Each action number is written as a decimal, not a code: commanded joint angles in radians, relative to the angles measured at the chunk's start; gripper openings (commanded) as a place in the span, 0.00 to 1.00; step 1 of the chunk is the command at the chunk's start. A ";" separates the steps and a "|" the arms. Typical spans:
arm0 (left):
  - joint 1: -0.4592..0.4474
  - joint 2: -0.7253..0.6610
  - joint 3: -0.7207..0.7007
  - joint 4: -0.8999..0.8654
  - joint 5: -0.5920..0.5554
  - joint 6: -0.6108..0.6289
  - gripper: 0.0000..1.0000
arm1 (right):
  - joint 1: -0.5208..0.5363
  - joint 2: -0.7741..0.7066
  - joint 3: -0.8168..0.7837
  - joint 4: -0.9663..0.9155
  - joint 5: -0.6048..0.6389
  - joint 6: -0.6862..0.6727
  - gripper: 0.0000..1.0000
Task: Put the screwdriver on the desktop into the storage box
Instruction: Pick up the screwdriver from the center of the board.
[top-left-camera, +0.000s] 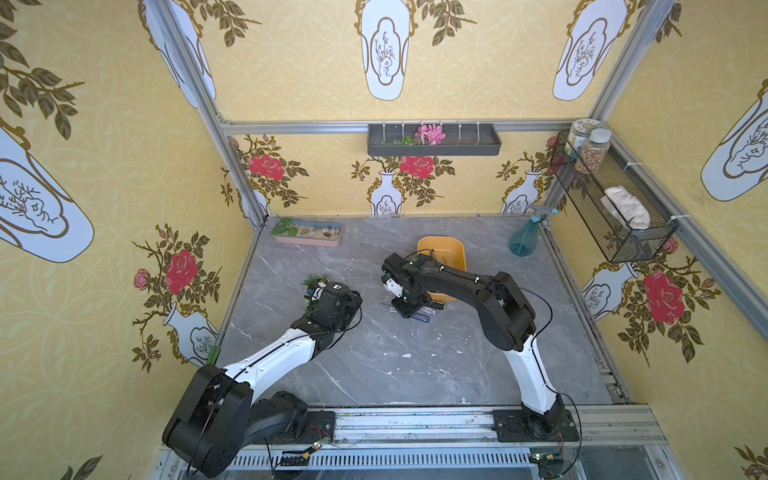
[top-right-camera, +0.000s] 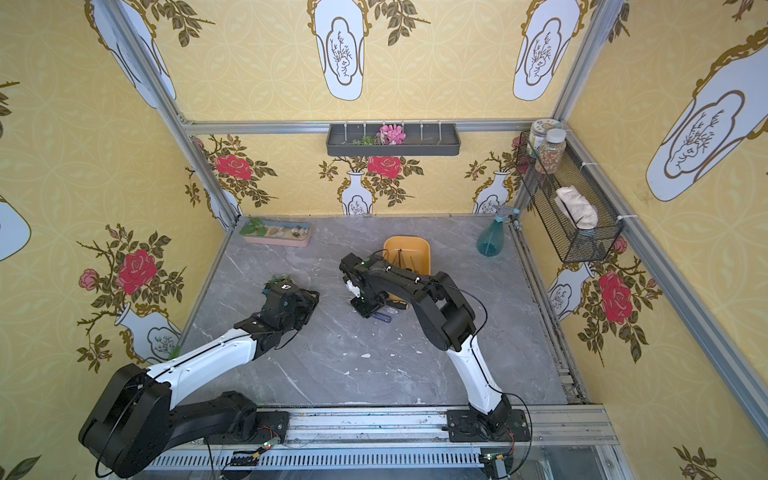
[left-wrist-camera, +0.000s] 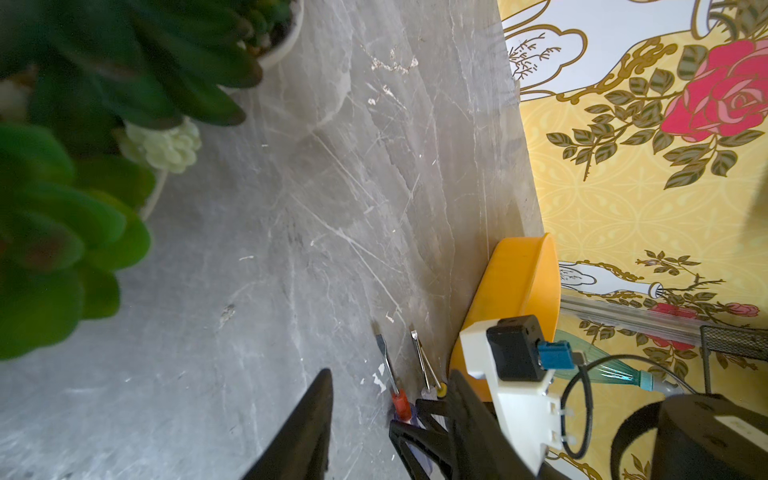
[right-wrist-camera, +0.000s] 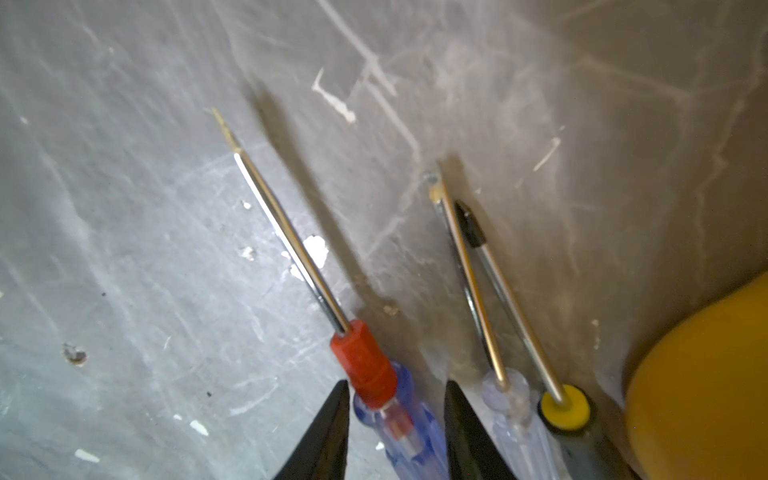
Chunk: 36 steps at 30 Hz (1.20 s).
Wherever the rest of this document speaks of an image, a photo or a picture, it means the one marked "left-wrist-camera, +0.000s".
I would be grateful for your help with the teal plastic spray bottle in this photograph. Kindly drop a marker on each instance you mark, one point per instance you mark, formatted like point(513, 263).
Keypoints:
point(617, 372)

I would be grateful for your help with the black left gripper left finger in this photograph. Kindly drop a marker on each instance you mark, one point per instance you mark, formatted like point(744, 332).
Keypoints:
point(300, 450)

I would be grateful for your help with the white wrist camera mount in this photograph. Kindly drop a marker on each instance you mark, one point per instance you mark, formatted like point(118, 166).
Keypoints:
point(518, 365)

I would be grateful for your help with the red blue clear screwdriver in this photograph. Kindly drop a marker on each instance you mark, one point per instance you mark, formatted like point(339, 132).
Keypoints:
point(396, 390)

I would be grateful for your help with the yellow plastic storage box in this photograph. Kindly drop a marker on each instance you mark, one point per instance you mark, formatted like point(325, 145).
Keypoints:
point(521, 279)

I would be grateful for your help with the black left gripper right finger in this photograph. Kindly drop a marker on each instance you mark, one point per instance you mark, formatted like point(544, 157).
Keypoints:
point(509, 445)

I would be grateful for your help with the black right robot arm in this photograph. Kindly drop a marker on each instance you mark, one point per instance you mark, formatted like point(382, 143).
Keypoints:
point(697, 437)

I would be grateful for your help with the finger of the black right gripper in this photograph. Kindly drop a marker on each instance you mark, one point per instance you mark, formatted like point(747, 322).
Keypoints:
point(424, 436)

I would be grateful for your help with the green artificial succulent plant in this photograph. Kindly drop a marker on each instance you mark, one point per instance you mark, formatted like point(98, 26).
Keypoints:
point(100, 101)

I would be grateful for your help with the aluminium frame rail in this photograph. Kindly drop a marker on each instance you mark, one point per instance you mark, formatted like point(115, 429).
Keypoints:
point(665, 326)

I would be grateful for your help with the black wire wall basket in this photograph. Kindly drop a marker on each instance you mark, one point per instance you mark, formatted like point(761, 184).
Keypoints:
point(727, 340)

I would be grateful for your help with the small black yellow screwdriver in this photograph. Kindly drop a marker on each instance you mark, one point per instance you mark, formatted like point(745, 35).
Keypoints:
point(433, 385)

